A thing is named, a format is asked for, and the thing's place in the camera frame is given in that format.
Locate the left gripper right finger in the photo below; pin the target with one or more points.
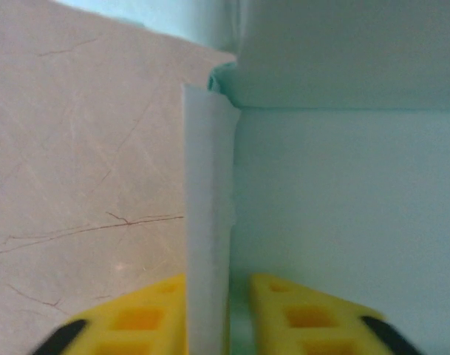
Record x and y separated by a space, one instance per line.
302 321

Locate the light blue cloth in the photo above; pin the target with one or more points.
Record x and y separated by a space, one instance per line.
339 203

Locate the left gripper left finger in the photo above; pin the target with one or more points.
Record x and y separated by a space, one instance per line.
136 321

